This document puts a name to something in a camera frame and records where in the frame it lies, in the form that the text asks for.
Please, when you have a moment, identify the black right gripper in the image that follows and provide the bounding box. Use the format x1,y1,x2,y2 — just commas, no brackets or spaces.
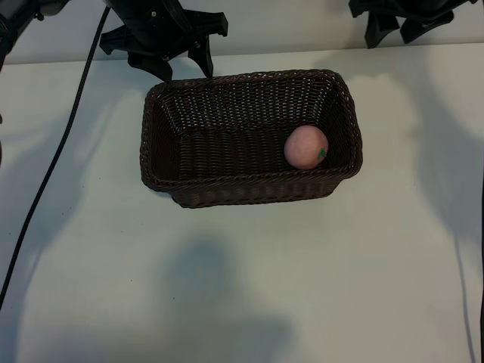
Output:
347,0,479,49

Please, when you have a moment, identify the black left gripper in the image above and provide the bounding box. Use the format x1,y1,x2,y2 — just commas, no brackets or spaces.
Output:
99,0,229,82

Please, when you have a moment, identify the dark brown wicker basket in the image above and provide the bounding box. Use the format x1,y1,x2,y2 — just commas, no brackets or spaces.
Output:
140,68,365,209

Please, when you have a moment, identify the pink peach with green leaf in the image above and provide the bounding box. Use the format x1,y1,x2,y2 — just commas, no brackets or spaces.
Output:
283,125,329,170

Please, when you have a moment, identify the black braided cable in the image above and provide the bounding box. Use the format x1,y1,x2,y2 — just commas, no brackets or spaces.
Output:
0,6,111,299

